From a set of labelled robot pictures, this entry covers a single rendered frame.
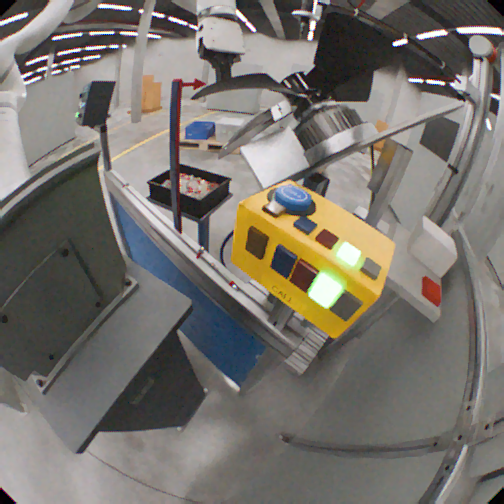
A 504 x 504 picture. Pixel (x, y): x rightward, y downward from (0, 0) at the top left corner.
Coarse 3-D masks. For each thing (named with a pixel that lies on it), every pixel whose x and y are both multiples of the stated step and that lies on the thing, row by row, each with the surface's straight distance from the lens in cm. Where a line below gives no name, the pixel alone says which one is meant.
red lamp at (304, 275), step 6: (300, 258) 19; (300, 264) 19; (306, 264) 19; (294, 270) 20; (300, 270) 20; (306, 270) 19; (312, 270) 19; (318, 270) 19; (294, 276) 20; (300, 276) 20; (306, 276) 20; (312, 276) 19; (294, 282) 21; (300, 282) 20; (306, 282) 20; (312, 282) 20; (300, 288) 21; (306, 288) 20
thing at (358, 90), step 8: (352, 80) 86; (360, 80) 90; (368, 80) 93; (336, 88) 81; (344, 88) 84; (352, 88) 87; (360, 88) 91; (368, 88) 95; (344, 96) 84; (352, 96) 88; (360, 96) 92; (368, 96) 98
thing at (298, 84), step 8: (296, 72) 70; (288, 80) 69; (296, 80) 69; (304, 80) 69; (288, 88) 69; (296, 88) 68; (304, 88) 67; (312, 88) 68; (312, 96) 68; (320, 96) 65; (328, 96) 67; (296, 104) 70; (304, 104) 64; (312, 104) 64; (296, 112) 66; (296, 120) 71
